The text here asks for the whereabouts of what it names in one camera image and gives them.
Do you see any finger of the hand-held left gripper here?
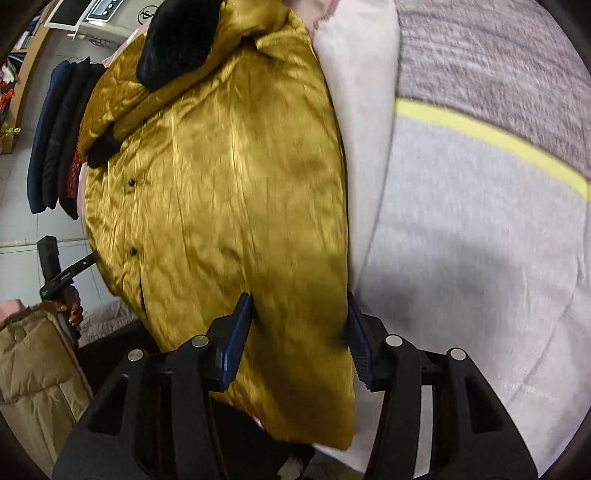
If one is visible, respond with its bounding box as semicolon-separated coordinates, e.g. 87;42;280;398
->
59;250;100;279

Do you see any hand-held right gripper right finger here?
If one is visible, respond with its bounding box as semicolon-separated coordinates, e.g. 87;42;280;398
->
346;292;539;480

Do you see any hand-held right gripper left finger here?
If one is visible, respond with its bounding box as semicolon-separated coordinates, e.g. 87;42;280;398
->
52;292;254;480

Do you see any gold satin jacket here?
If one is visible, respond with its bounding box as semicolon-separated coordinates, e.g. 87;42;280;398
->
76;0;357;450

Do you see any person's left hand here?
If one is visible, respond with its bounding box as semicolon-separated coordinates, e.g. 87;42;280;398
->
56;286;85;341

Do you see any red patterned garment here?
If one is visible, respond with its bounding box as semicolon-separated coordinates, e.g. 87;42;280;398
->
67;151;88;200

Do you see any navy folded garment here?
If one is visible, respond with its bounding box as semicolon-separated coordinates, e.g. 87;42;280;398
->
28;62;70;215

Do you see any black folded garment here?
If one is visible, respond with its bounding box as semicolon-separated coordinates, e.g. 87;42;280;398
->
44;56;106;221

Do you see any grey striped blanket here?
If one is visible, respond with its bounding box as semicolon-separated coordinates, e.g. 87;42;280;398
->
355;0;591;477

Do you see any wooden shelf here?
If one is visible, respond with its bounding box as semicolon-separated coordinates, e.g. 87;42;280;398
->
0;0;62;155

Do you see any pink polka dot bed sheet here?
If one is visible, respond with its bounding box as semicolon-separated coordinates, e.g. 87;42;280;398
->
284;0;400;472

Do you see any white appliance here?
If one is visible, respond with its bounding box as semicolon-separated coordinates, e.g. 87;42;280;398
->
69;0;163;45

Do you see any white framed tablet screen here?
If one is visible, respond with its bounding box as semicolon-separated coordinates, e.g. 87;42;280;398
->
46;0;93;31

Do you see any appliance control panel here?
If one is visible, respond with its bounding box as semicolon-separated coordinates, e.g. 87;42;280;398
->
86;0;123;20

